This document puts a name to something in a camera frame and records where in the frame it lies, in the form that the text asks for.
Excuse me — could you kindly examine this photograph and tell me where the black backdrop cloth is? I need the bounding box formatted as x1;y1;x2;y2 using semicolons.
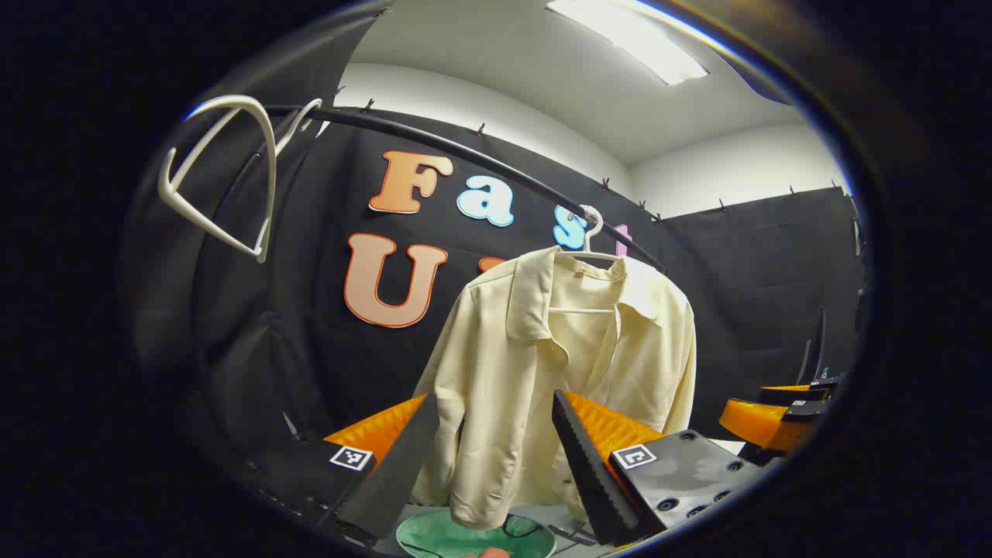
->
124;15;865;528

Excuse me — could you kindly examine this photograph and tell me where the white clothes hanger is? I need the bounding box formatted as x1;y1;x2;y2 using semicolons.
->
157;95;323;264
547;205;627;315

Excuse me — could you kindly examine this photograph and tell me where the ceiling light panel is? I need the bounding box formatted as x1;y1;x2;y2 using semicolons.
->
545;0;710;86

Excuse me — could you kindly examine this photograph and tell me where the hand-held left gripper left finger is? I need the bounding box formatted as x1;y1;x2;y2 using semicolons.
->
240;391;441;543

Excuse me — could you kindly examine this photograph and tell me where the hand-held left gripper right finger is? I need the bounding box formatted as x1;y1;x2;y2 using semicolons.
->
551;389;768;547

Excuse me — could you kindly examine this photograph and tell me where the black clothes rail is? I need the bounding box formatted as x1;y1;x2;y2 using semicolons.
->
194;105;667;274

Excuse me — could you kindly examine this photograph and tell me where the cream collared shirt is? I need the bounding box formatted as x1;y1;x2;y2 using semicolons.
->
409;246;697;531

